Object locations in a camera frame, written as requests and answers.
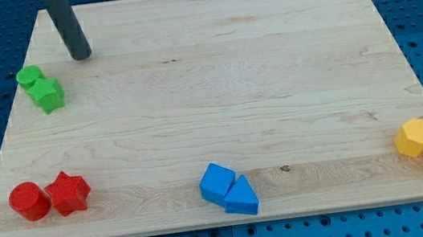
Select light wooden board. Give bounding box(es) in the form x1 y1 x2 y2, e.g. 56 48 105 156
0 0 423 237

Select red cylinder block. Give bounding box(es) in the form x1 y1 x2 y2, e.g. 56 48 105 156
8 182 51 222

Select yellow hexagon block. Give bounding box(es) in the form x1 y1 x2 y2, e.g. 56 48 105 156
393 117 423 157

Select blue triangle block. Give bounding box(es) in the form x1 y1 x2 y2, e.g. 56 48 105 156
224 174 260 215

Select red star block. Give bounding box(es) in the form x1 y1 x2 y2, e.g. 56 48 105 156
45 171 91 217

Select green star block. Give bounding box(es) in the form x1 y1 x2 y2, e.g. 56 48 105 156
27 78 65 114

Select green cylinder block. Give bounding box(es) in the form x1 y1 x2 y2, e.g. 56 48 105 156
15 65 45 90

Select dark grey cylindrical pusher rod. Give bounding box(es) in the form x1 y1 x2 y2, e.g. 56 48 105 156
42 0 92 61

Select blue cube block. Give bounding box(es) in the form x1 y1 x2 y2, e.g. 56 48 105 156
199 163 236 206

